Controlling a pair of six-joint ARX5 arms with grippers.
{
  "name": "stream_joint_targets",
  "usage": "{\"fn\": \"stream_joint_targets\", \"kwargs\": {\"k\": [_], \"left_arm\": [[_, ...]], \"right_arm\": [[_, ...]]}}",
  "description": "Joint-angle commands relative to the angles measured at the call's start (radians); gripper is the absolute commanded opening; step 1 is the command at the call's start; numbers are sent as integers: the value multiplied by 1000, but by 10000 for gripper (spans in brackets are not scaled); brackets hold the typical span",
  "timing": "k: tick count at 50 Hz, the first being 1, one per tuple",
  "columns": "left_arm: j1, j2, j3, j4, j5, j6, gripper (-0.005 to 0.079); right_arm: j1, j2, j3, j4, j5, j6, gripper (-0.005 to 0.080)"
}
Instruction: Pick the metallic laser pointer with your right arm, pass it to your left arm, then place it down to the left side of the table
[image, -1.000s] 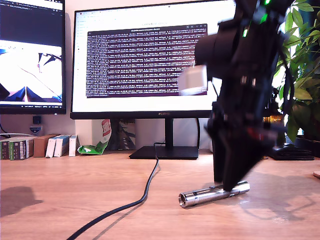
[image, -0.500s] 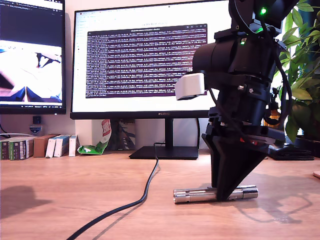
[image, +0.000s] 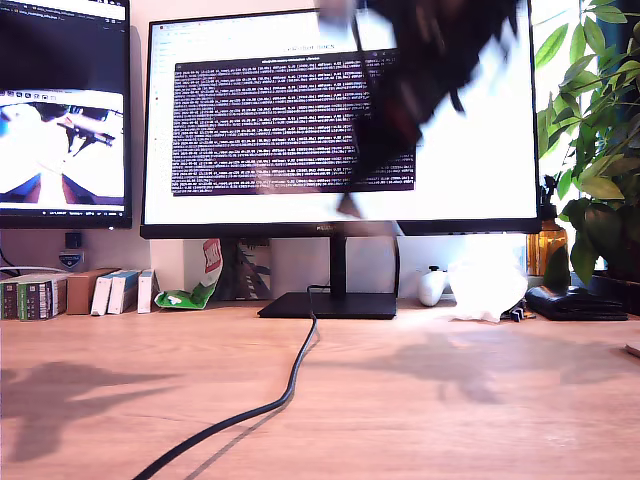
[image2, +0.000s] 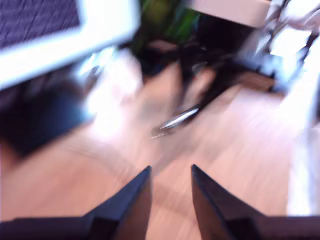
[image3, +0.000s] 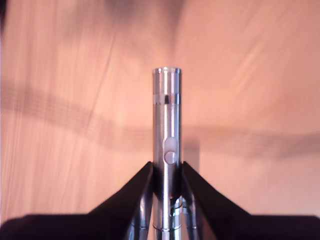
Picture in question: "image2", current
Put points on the large black Huawei monitor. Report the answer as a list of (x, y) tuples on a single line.
[(50, 50)]

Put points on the black pouch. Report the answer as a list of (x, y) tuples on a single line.
[(155, 65)]

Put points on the green leafy houseplant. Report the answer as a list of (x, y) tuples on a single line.
[(180, 22)]

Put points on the white crumpled plastic bag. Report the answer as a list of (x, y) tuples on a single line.
[(112, 95)]

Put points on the metallic laser pointer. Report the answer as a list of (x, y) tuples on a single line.
[(181, 118)]

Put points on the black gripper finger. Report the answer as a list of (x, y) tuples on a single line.
[(184, 85), (215, 207), (130, 207), (217, 92)]

